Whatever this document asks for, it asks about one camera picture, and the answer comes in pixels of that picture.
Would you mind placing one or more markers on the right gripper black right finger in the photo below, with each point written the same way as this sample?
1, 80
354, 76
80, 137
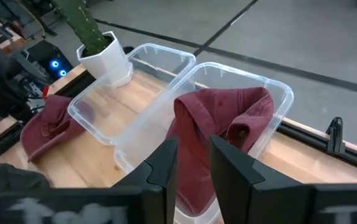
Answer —
237, 193

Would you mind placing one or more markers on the maroon cap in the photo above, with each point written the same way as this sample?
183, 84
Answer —
47, 130

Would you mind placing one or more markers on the clear plastic storage bin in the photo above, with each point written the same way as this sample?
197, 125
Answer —
119, 112
153, 130

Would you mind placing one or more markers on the black frame corner bracket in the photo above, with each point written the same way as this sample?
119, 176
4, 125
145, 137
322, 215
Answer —
336, 133

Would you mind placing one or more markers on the white plant pot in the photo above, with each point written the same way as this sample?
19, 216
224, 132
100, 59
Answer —
106, 62

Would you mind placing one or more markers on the tall green cactus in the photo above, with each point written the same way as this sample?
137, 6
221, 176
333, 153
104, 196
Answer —
81, 25

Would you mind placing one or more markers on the dark green cap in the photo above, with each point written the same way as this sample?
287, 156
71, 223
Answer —
10, 177

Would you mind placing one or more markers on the black box blue lights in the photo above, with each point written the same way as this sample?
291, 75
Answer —
45, 59

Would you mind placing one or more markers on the red shirt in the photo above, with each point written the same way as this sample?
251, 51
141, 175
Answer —
215, 112

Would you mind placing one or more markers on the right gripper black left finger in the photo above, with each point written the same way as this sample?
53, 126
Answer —
162, 186

